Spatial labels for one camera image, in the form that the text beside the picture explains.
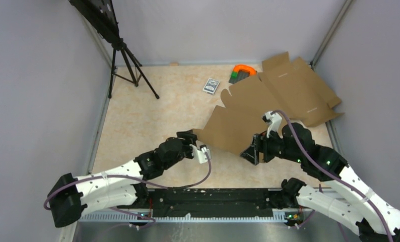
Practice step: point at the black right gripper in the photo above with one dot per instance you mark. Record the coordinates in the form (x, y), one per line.
(260, 144)

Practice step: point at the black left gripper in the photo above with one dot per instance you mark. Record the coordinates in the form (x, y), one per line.
(190, 138)

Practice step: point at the brown cardboard box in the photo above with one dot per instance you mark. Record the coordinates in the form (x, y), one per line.
(301, 92)
(231, 128)

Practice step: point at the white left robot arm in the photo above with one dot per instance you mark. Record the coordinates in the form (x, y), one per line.
(73, 197)

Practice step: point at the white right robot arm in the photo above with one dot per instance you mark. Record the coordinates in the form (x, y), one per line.
(362, 211)

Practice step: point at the blue playing card deck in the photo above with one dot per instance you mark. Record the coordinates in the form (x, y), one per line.
(211, 86)

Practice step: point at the grey toy brick plate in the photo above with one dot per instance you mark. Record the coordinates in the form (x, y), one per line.
(241, 75)

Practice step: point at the orange curved toy piece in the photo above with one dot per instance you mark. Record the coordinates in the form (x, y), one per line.
(245, 68)

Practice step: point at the black tripod stand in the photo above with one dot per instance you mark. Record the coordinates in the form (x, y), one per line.
(132, 64)

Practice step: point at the black perforated board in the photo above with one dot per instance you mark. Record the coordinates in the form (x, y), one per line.
(101, 15)

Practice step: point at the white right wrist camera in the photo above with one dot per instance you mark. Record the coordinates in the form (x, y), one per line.
(273, 120)

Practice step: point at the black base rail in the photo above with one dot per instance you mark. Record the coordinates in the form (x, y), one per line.
(215, 203)

